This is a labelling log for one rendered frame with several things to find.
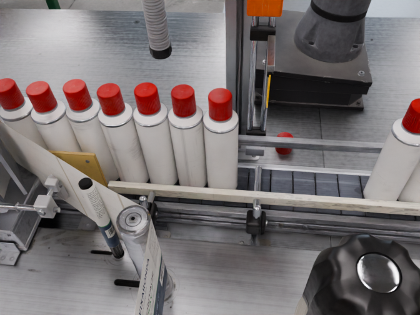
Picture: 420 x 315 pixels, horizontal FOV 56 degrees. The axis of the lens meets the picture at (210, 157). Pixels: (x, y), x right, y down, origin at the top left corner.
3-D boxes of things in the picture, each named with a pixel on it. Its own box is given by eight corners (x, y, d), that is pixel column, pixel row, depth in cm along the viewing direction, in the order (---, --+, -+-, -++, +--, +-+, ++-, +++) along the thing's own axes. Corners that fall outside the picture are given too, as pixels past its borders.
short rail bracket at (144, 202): (144, 243, 68) (130, 205, 58) (151, 212, 72) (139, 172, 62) (162, 245, 67) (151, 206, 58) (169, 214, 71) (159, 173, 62)
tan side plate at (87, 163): (52, 185, 68) (32, 151, 61) (54, 182, 69) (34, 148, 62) (108, 189, 67) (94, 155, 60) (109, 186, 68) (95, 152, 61)
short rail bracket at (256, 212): (244, 252, 66) (246, 214, 57) (245, 236, 68) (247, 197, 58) (264, 254, 65) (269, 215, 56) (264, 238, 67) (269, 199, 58)
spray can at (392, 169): (364, 209, 64) (407, 119, 49) (360, 184, 68) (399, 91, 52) (397, 212, 64) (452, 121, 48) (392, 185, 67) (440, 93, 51)
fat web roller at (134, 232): (139, 300, 56) (107, 235, 42) (145, 269, 59) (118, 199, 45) (170, 303, 56) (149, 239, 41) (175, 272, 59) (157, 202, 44)
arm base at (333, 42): (295, 60, 84) (306, 17, 76) (292, 20, 93) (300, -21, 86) (367, 65, 84) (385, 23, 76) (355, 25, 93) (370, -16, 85)
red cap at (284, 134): (279, 140, 82) (280, 129, 79) (294, 145, 80) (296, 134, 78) (272, 151, 80) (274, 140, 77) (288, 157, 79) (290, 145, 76)
